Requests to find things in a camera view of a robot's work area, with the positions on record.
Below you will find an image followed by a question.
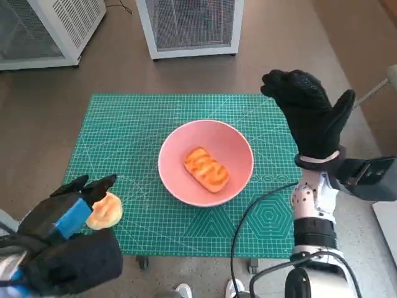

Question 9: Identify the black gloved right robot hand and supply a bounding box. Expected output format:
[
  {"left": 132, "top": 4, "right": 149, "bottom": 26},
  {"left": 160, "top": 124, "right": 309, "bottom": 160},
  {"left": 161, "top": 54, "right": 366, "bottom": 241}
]
[{"left": 260, "top": 68, "right": 357, "bottom": 162}]

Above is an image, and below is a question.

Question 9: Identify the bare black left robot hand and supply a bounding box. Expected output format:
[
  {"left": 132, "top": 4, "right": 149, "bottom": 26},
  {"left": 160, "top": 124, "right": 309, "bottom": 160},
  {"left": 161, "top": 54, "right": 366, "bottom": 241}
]
[{"left": 17, "top": 173, "right": 118, "bottom": 246}]

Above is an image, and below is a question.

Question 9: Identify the round toy bread bun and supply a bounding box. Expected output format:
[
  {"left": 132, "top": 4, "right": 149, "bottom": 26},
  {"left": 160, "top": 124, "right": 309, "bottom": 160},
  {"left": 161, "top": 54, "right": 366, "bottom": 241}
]
[{"left": 85, "top": 191, "right": 124, "bottom": 231}]

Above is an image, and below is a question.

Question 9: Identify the long striped toy bread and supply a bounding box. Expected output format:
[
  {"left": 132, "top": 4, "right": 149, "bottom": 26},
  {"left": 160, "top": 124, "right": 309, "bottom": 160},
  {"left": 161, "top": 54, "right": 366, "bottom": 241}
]
[{"left": 183, "top": 146, "right": 231, "bottom": 195}]

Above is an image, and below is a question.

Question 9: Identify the pink bowl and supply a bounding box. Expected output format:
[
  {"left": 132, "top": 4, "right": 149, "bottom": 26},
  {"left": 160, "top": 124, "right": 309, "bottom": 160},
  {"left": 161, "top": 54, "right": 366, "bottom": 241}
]
[{"left": 158, "top": 120, "right": 255, "bottom": 208}]

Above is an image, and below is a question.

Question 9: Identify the person's grey trouser leg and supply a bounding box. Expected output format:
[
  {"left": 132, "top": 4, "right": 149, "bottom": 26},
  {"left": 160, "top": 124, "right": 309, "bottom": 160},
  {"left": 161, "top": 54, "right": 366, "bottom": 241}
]
[{"left": 0, "top": 208, "right": 19, "bottom": 232}]

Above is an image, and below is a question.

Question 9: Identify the grey metal stand leg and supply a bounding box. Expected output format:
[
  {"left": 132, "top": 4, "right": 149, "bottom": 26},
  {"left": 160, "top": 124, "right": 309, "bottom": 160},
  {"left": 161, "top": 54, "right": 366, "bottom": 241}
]
[{"left": 353, "top": 64, "right": 397, "bottom": 108}]

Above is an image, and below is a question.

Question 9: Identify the green cutting mat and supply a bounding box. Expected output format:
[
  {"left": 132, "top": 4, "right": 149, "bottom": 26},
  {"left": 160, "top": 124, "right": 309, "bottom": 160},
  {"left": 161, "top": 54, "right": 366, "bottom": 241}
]
[{"left": 63, "top": 93, "right": 303, "bottom": 259}]

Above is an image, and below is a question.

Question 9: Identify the white flat panel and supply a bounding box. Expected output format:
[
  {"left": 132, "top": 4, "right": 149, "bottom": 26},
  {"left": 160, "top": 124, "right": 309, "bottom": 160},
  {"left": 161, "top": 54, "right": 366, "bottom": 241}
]
[{"left": 372, "top": 201, "right": 397, "bottom": 264}]

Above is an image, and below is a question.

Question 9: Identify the person's white shoe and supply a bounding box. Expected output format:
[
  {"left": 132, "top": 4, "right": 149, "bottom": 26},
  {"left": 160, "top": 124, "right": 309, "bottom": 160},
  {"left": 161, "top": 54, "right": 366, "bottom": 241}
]
[
  {"left": 175, "top": 282, "right": 192, "bottom": 298},
  {"left": 225, "top": 278, "right": 246, "bottom": 298}
]

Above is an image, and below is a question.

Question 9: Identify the white mesh-front cabinet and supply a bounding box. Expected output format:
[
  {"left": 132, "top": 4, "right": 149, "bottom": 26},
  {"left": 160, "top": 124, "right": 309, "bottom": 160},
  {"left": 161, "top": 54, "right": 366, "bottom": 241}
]
[{"left": 136, "top": 0, "right": 245, "bottom": 61}]

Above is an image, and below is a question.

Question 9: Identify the white cabinet with louvred side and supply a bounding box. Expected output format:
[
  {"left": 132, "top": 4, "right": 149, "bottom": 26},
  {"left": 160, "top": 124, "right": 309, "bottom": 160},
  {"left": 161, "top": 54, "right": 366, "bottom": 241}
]
[{"left": 0, "top": 0, "right": 107, "bottom": 71}]

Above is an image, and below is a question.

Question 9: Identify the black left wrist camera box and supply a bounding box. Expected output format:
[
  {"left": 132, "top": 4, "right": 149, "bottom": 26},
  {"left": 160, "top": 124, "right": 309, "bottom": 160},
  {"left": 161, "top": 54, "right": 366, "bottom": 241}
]
[{"left": 18, "top": 229, "right": 124, "bottom": 296}]

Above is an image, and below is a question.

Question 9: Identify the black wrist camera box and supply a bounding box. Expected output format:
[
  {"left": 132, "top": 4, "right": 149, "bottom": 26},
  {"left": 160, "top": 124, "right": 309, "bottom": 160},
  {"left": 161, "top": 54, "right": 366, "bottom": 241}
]
[
  {"left": 18, "top": 229, "right": 124, "bottom": 296},
  {"left": 333, "top": 156, "right": 397, "bottom": 201}
]

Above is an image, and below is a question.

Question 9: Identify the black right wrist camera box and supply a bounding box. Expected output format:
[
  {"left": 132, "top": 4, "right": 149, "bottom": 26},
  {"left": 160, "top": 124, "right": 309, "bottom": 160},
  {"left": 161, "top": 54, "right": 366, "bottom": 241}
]
[{"left": 333, "top": 156, "right": 397, "bottom": 201}]

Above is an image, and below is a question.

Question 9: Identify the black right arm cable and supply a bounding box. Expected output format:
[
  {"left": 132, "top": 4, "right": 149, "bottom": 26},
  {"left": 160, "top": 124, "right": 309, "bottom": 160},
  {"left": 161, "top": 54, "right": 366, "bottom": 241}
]
[{"left": 230, "top": 183, "right": 364, "bottom": 298}]

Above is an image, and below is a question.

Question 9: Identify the thin black floor cable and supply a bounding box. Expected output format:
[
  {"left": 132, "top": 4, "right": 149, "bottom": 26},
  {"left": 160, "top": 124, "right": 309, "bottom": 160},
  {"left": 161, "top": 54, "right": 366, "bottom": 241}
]
[{"left": 105, "top": 0, "right": 133, "bottom": 14}]

